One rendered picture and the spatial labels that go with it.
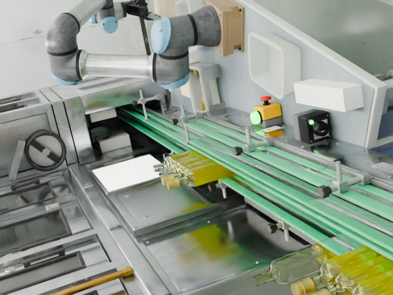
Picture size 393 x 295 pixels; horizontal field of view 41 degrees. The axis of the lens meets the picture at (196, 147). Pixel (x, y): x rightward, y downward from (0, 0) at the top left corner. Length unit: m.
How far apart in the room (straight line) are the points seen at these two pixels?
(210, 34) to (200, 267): 0.82
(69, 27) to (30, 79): 3.63
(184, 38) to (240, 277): 0.86
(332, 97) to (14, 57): 4.49
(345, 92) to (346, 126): 0.16
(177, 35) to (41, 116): 1.24
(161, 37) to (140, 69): 0.18
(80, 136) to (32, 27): 2.82
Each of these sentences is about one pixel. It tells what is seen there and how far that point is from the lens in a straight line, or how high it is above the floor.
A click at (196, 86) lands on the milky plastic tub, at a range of 2.39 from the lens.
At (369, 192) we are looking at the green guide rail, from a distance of 1.27.
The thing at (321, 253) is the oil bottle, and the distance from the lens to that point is 1.47.
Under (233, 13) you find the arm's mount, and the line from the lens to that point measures 1.95.
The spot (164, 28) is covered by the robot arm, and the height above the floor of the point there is 1.04.
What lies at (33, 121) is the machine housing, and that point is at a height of 1.51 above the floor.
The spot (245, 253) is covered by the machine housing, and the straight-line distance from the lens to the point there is 1.68.
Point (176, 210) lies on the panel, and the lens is 2.00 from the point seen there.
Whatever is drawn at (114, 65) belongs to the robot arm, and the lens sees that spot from 2.02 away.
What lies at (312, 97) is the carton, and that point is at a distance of 1.55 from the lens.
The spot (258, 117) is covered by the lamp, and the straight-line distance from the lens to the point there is 1.82.
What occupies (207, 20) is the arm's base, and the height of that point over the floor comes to 0.88.
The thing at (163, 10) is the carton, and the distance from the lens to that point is 2.53.
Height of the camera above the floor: 1.61
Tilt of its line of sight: 18 degrees down
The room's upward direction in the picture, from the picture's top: 106 degrees counter-clockwise
